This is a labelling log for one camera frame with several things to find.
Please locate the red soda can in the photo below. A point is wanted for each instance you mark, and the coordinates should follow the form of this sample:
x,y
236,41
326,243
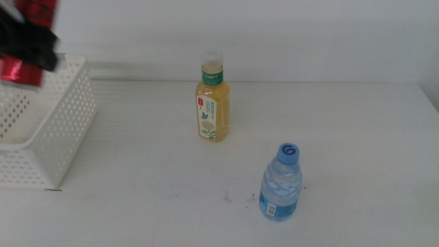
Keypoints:
x,y
37,10

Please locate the white perforated plastic basket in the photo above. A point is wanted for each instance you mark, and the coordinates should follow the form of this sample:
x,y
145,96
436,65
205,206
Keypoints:
x,y
68,137

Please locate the thin black thread scrap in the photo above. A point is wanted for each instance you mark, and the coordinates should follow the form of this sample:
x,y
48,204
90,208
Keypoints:
x,y
53,189

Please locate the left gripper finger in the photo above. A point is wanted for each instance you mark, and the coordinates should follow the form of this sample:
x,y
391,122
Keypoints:
x,y
27,43

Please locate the yellow tea bottle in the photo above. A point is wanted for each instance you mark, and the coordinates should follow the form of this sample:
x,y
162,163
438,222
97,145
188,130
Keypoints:
x,y
214,113

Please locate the blue-capped water bottle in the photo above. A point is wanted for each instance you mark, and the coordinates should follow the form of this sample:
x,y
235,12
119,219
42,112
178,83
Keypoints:
x,y
279,185

